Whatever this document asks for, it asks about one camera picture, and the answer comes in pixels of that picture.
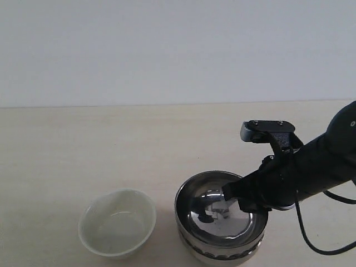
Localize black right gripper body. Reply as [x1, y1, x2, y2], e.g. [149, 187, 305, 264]
[245, 155, 299, 210]

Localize smooth steel bowl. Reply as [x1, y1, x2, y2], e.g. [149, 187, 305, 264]
[175, 170, 268, 248]

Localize ribbed steel bowl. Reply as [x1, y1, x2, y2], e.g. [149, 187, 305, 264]
[179, 231, 264, 266]

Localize white ceramic bowl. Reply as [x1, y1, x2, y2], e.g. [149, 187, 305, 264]
[78, 188, 157, 260]

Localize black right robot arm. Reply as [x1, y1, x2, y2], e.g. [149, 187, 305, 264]
[222, 102, 355, 212]

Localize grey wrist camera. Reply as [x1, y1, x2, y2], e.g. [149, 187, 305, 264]
[240, 120, 303, 154]

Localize black camera cable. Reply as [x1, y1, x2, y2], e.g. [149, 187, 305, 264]
[268, 133, 356, 255]

